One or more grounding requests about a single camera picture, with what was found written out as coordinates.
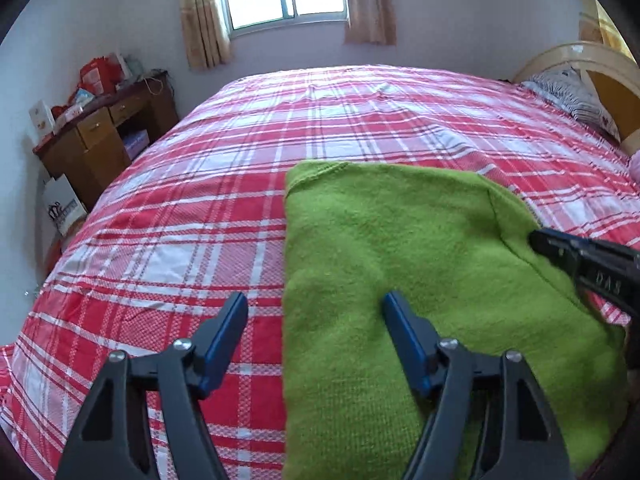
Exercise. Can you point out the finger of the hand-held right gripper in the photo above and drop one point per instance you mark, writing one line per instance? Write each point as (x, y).
(600, 252)
(595, 277)

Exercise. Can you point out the brown wooden desk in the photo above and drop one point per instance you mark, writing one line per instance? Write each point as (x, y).
(100, 155)

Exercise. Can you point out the cream wooden headboard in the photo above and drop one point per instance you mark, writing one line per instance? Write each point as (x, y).
(615, 90)

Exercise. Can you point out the red white plaid bed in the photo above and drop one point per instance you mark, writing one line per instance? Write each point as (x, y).
(200, 185)

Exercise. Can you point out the pink cloth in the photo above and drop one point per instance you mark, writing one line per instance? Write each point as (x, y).
(636, 165)

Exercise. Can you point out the white box on desk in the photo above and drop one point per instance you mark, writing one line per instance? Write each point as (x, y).
(42, 117)

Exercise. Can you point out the green striped knit sweater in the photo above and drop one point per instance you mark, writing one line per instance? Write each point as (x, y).
(375, 240)

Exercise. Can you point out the purple box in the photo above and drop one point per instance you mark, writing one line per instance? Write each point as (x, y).
(136, 142)

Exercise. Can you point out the beige patterned curtain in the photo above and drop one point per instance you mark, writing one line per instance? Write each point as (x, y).
(370, 5)
(202, 20)

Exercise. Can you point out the striped patterned pillow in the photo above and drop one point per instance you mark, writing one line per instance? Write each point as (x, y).
(575, 95)

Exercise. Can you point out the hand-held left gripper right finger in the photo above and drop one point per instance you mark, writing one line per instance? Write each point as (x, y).
(405, 345)

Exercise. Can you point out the white paper bag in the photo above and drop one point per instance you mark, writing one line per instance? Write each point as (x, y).
(62, 205)

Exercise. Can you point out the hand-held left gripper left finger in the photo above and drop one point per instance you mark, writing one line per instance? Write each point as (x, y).
(227, 340)

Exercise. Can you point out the red gift bag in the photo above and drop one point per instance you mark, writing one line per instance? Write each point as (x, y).
(97, 77)

